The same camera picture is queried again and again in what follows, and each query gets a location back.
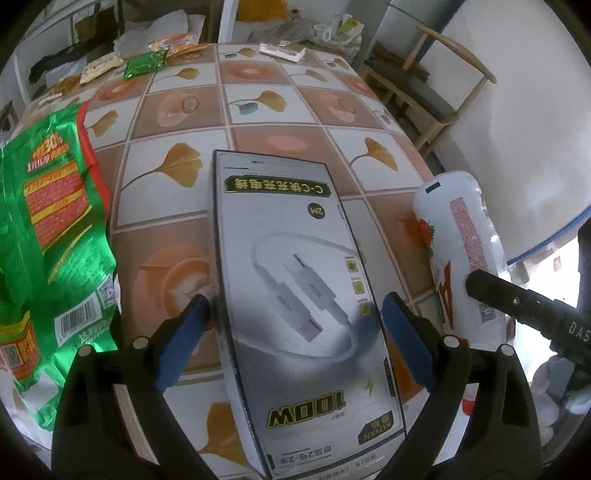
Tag wooden chair dark seat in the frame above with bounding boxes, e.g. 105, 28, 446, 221
360, 23, 499, 153

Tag black cloth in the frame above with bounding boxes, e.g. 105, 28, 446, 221
28, 44, 93, 84

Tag white drink bottle red cap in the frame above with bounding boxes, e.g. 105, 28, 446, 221
412, 170, 508, 418

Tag small green packet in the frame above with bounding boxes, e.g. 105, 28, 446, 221
124, 48, 169, 80

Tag small yellow sachet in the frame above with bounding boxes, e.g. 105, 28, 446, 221
37, 76, 81, 104

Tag dark wooden stool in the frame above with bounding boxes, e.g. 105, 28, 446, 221
369, 41, 428, 80

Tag white plastic bags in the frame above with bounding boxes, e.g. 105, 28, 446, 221
307, 14, 363, 56

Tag white mattress blue edge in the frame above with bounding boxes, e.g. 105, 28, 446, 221
420, 0, 591, 268

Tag yellow plastic bag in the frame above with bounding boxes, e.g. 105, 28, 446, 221
238, 0, 287, 21

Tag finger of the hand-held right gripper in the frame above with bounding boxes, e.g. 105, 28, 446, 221
465, 270, 561, 340

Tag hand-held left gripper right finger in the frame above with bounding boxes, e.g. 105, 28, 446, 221
382, 292, 543, 480

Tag green orange snack bag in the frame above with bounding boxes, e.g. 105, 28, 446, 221
0, 99, 122, 432

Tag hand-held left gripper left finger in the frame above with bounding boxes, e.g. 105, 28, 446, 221
51, 294, 211, 480

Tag white sack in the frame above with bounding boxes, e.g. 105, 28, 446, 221
113, 11, 206, 51

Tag yellow snack packet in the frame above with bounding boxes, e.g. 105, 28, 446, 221
79, 52, 124, 86

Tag grey plastic bag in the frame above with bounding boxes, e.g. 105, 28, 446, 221
247, 18, 315, 44

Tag grey cable box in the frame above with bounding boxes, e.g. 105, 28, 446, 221
210, 148, 407, 468

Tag grey refrigerator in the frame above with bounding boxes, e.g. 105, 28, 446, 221
344, 0, 398, 65

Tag orange white biscuit packet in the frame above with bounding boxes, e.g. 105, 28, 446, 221
148, 33, 208, 57

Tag ginkgo patterned tablecloth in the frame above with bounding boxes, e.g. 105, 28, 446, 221
0, 39, 467, 480

